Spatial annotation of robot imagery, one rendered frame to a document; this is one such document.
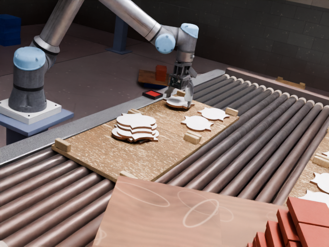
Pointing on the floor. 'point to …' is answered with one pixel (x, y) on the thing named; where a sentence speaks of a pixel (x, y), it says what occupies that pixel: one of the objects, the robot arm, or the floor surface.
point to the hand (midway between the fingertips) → (178, 101)
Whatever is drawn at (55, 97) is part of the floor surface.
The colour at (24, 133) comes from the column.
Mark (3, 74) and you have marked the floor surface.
